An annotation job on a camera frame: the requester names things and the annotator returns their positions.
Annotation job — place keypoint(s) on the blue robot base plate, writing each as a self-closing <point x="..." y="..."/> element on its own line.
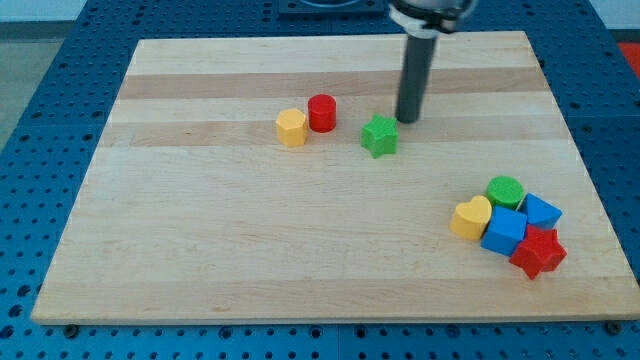
<point x="331" y="8"/>

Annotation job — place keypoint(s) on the blue triangle block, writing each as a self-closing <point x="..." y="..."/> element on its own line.
<point x="539" y="212"/>

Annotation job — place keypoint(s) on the yellow hexagon block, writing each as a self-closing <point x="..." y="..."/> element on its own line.
<point x="292" y="127"/>

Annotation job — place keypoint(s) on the green star block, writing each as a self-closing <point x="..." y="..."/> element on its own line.
<point x="380" y="136"/>

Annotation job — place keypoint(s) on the red star block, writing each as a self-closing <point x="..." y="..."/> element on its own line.
<point x="540" y="251"/>

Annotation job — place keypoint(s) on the blue cube block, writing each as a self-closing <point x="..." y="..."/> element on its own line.
<point x="505" y="231"/>

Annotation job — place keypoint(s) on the red cylinder block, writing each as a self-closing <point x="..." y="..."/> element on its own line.
<point x="322" y="111"/>

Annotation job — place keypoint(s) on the wooden board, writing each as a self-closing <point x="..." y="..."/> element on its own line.
<point x="193" y="212"/>

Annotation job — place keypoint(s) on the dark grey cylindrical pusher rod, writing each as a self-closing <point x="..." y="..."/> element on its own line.
<point x="417" y="60"/>

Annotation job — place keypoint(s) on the green cylinder block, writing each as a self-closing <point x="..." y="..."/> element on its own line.
<point x="505" y="191"/>

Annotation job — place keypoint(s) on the yellow heart block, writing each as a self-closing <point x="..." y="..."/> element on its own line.
<point x="470" y="219"/>

